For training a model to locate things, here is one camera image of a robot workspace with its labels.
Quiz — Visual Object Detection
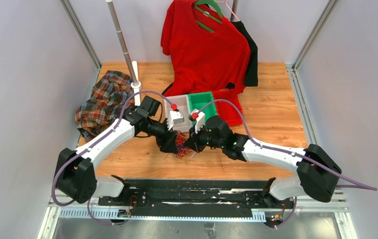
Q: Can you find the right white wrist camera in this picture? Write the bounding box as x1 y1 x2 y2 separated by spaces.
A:
191 109 206 133

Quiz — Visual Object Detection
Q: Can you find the pink clothes hanger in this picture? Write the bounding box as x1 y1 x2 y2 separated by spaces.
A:
215 0 241 22

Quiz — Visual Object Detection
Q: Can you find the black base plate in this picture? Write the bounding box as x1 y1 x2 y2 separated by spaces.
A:
97 179 293 220

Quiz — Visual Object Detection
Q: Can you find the black t-shirt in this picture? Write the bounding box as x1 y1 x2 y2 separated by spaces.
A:
232 21 258 87

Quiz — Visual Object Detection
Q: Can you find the coloured wire bundle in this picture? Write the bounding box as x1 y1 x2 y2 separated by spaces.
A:
172 131 197 160

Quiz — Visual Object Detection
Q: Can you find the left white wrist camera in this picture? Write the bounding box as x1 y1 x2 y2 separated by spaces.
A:
167 111 184 130

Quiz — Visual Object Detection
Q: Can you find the metal rack pole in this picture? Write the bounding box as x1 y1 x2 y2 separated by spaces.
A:
106 0 135 83

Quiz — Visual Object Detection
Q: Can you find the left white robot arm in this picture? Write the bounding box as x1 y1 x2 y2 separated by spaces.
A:
51 96 178 206

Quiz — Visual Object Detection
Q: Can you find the red t-shirt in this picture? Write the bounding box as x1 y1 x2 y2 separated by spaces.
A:
160 0 251 96

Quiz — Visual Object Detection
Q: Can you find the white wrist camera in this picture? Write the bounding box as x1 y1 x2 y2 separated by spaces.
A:
191 109 206 133
167 111 184 130

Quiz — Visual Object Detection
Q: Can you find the green plastic bin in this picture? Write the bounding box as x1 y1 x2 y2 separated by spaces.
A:
188 92 218 120

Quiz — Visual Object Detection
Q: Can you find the red plastic bin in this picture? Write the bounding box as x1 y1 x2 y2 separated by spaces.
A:
212 89 243 126

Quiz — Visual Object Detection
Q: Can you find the plaid flannel shirt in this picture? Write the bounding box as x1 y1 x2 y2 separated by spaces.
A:
75 71 134 142

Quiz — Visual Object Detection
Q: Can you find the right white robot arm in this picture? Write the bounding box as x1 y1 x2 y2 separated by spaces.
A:
184 116 342 208

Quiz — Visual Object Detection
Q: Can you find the green clothes hanger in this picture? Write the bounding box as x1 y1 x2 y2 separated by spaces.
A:
192 0 224 33

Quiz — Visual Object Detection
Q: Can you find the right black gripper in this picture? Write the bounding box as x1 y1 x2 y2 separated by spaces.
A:
184 122 224 154

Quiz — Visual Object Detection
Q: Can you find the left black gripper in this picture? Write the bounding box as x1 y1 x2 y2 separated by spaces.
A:
146 118 179 154

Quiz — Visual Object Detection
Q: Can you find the white plastic bin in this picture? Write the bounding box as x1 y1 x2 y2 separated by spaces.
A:
164 95 192 132

